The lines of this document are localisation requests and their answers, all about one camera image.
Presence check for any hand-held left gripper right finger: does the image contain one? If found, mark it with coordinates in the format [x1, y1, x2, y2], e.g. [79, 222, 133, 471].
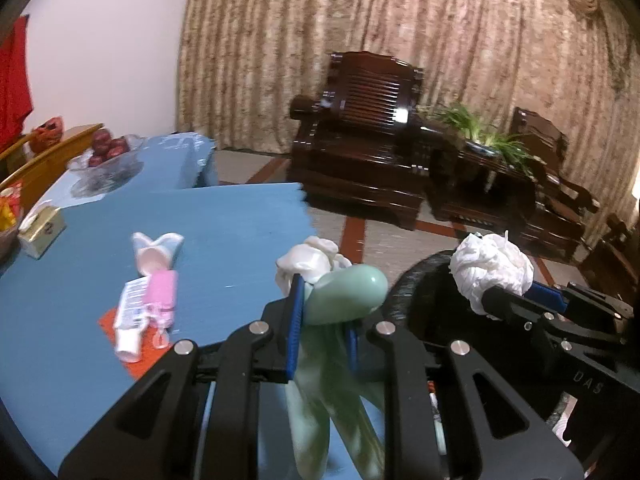
[345, 320, 586, 480]

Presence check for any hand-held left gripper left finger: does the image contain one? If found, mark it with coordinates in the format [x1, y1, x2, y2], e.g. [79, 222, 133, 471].
[57, 274, 306, 480]

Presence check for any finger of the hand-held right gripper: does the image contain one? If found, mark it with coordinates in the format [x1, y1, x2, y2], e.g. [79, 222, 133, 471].
[526, 281, 632, 321]
[481, 286, 627, 357]

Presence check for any large white tissue ball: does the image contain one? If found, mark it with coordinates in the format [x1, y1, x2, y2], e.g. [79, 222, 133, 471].
[449, 231, 536, 316]

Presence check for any green rubber glove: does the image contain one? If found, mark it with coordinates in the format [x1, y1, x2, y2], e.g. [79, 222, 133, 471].
[286, 264, 389, 480]

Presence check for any small white tissue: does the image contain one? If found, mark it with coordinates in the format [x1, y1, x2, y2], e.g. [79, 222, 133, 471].
[275, 236, 352, 302]

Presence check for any black trash bin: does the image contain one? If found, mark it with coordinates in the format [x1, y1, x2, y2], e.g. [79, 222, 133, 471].
[385, 249, 593, 456]

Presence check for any dark wooden furniture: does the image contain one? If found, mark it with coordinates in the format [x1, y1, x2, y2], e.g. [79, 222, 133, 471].
[575, 212, 640, 306]

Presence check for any dark wooden armchair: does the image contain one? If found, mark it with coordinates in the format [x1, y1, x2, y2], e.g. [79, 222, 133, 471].
[509, 106, 602, 263]
[286, 51, 432, 232]

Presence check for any dark wooden side table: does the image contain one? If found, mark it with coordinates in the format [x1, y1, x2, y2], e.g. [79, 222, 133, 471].
[424, 127, 543, 242]

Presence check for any pink plastic item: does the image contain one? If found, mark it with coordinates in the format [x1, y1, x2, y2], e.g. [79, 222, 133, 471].
[143, 270, 180, 332]

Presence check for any orange foam net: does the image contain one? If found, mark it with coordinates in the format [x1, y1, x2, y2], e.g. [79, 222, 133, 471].
[97, 306, 175, 382]

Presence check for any crushed white paper cup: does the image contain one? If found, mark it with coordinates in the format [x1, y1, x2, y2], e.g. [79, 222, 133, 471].
[131, 231, 185, 277]

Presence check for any white striped tube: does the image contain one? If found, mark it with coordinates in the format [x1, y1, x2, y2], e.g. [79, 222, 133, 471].
[113, 277, 154, 364]

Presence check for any green potted plant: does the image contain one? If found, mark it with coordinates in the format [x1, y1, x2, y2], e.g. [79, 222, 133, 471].
[431, 102, 537, 177]

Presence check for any glass fruit bowl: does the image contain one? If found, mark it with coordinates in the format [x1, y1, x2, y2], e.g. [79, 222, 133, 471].
[66, 132, 147, 197]

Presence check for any gold tissue box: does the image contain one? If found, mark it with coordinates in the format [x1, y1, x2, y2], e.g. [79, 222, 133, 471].
[17, 200, 67, 260]

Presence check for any glass snack bowl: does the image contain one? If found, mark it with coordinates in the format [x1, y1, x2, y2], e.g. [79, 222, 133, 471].
[0, 224, 22, 262]

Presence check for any beige patterned curtain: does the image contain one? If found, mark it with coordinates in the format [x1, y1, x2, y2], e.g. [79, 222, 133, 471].
[175, 0, 640, 261]

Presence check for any light wooden chair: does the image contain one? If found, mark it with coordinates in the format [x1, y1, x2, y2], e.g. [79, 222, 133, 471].
[0, 132, 37, 181]

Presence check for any red cloth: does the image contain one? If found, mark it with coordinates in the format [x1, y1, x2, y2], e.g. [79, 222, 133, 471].
[0, 14, 34, 150]

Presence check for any red plastic bag with handles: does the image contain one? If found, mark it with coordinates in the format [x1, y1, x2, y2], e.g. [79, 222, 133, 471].
[30, 116, 66, 152]

